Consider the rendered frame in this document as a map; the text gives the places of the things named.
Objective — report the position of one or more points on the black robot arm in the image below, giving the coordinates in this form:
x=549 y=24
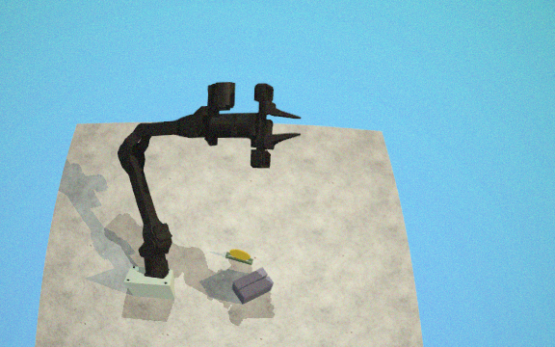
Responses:
x=206 y=122

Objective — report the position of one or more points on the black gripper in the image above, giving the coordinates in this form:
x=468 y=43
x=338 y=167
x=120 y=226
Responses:
x=253 y=125

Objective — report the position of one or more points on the gold coin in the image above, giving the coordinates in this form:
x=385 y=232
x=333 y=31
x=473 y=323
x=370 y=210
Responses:
x=239 y=254

